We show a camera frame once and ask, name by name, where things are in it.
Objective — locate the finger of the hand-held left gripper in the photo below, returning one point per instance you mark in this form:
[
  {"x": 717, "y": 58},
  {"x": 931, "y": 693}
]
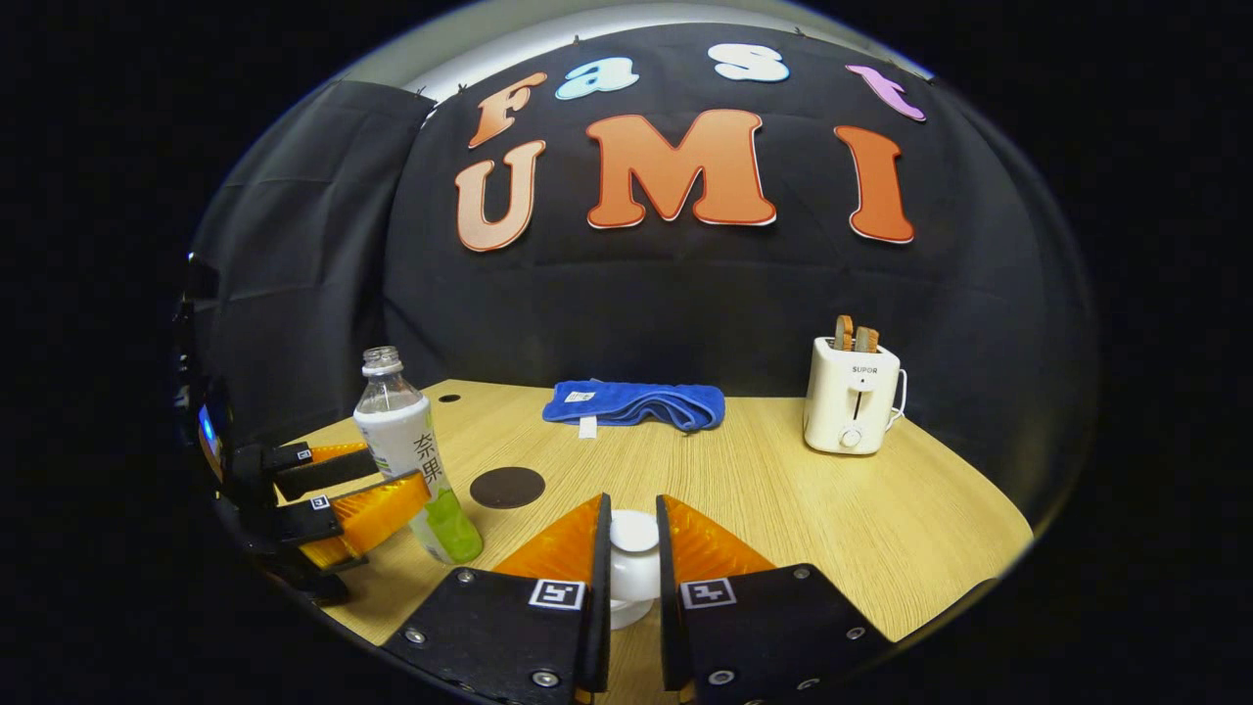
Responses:
[
  {"x": 328, "y": 472},
  {"x": 367, "y": 514}
]

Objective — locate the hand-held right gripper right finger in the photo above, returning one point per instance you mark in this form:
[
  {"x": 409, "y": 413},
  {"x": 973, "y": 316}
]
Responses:
[{"x": 668, "y": 607}]

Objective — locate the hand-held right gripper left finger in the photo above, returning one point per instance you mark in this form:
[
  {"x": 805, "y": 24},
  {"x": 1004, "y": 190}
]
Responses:
[{"x": 599, "y": 607}]

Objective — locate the white teacup lid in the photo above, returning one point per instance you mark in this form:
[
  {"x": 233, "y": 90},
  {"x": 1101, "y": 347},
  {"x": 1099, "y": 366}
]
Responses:
[{"x": 634, "y": 534}]

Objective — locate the clear water bottle green label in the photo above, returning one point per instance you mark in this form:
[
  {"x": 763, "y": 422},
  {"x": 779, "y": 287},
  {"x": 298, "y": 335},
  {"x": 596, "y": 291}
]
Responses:
[{"x": 401, "y": 431}]

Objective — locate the dark round coaster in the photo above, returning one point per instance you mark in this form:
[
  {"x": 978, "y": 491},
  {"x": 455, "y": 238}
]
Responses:
[{"x": 507, "y": 487}]

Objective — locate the blue folded towel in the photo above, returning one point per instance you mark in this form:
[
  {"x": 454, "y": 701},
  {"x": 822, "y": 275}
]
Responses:
[{"x": 636, "y": 403}]

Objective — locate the white toaster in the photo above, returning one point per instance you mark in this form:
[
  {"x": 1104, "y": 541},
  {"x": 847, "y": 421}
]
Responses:
[{"x": 850, "y": 401}]

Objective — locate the black backdrop cloth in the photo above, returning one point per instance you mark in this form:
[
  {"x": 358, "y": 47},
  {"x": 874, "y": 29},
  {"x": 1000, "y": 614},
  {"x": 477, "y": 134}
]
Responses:
[{"x": 685, "y": 313}]

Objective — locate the brown bread slice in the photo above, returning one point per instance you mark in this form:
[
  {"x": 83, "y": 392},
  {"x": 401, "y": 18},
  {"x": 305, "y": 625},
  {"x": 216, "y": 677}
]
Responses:
[
  {"x": 866, "y": 339},
  {"x": 843, "y": 331}
]

